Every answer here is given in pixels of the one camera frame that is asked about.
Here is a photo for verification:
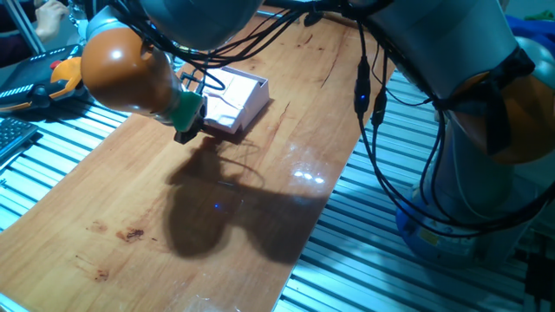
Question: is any orange and black teach pendant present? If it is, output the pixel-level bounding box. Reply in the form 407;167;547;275
0;44;86;113

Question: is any blue plastic bag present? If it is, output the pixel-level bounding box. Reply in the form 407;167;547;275
505;12;555;44

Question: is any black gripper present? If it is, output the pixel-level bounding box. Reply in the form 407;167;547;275
173;114;208;145

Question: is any black wrist cable bundle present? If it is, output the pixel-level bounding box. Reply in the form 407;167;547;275
112;0;317;92

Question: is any operator bare hand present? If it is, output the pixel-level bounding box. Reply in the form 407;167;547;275
34;0;70;43

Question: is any white gift box tray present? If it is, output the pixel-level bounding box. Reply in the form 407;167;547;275
220;65;271;132

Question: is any black computer keyboard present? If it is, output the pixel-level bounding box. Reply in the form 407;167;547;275
0;116;40;161

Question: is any green mounting bracket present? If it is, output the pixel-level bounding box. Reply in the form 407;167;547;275
167;90;206;133

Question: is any black cable with plain connector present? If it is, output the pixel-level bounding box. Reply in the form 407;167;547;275
369;47;555;233

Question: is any pink ribboned casing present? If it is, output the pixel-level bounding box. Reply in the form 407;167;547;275
201;67;261;135

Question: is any glossy wooden board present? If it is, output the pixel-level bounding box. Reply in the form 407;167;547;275
0;6;398;312

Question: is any black cable with lit connector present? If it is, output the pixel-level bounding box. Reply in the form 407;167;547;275
351;19;555;239

